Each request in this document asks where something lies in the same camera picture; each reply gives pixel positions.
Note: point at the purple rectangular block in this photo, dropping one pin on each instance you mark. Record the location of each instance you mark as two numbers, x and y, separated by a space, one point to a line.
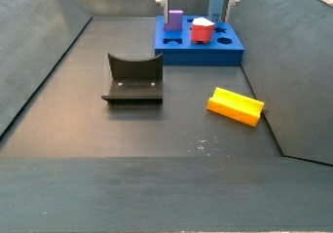
175 24

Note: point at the black fixture stand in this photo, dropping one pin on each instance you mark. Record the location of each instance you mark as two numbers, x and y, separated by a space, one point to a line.
136 79

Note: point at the yellow arch block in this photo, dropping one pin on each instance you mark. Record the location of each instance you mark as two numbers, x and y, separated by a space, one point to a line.
239 107

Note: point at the red pentagon block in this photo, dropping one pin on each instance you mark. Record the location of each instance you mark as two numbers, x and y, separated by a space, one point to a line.
203 29

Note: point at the blue shape sorter base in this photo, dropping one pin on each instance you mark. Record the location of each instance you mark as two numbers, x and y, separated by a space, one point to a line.
224 50

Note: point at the light blue tall block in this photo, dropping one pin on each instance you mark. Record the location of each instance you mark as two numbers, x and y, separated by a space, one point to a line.
215 9

